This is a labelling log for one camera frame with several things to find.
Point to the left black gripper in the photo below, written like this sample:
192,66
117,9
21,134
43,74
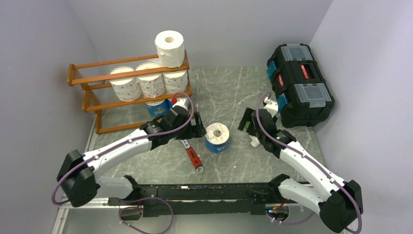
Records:
195,131

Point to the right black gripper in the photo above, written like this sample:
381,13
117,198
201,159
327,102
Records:
247,116

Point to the blue roll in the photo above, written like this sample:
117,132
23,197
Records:
170,102
157,108
217,137

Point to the dotted white roll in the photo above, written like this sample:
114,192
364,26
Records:
126,89
175,81
152,85

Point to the dotted white roll front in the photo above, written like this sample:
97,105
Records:
152,85

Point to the plain white paper roll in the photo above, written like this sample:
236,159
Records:
170,48

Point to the orange wooden shelf rack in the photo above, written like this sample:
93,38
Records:
110,113

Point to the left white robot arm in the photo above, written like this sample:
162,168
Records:
81,175

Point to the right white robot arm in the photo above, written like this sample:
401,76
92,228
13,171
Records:
337,202

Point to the black plastic toolbox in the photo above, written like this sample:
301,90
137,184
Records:
300,89

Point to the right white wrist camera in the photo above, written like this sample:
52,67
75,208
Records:
271,106

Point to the red handled adjustable wrench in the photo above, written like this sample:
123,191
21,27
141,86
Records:
193,156

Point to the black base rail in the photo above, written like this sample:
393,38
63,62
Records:
203,199

